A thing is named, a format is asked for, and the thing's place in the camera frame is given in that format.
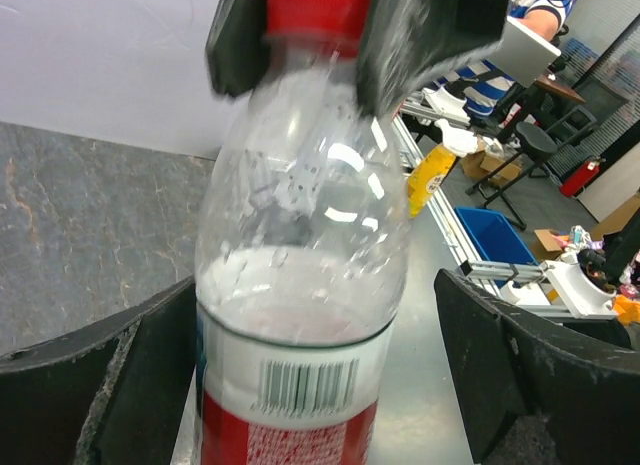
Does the red cap water bottle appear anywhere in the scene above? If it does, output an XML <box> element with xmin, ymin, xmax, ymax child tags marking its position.
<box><xmin>193</xmin><ymin>34</ymin><xmax>412</xmax><ymax>465</ymax></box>

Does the person in striped shirt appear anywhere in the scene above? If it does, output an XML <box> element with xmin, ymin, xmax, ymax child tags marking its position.
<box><xmin>424</xmin><ymin>0</ymin><xmax>576</xmax><ymax>123</ymax></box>

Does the red fire extinguisher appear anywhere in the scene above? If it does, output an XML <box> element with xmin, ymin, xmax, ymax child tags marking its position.
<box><xmin>559</xmin><ymin>156</ymin><xmax>605</xmax><ymax>197</ymax></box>

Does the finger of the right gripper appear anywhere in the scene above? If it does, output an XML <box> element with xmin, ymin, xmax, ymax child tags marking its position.
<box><xmin>356</xmin><ymin>0</ymin><xmax>510</xmax><ymax>116</ymax></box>
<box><xmin>205</xmin><ymin>0</ymin><xmax>271</xmax><ymax>98</ymax></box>

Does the black stool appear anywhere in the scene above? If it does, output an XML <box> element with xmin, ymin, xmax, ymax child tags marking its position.
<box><xmin>466</xmin><ymin>122</ymin><xmax>559</xmax><ymax>231</ymax></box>

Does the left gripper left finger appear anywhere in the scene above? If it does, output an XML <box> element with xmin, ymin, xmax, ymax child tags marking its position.
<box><xmin>1</xmin><ymin>278</ymin><xmax>196</xmax><ymax>464</ymax></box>

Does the yellow spray bottle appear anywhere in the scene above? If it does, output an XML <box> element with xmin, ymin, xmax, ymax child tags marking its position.
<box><xmin>407</xmin><ymin>118</ymin><xmax>478</xmax><ymax>218</ymax></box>

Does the red bottle cap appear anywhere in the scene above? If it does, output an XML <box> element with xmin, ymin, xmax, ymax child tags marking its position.
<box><xmin>266</xmin><ymin>0</ymin><xmax>371</xmax><ymax>57</ymax></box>

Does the blue plastic bin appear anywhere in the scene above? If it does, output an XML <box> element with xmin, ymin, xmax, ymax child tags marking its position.
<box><xmin>454</xmin><ymin>207</ymin><xmax>543</xmax><ymax>288</ymax></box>

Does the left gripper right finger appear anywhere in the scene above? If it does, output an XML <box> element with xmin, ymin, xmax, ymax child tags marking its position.
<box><xmin>434</xmin><ymin>269</ymin><xmax>639</xmax><ymax>464</ymax></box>

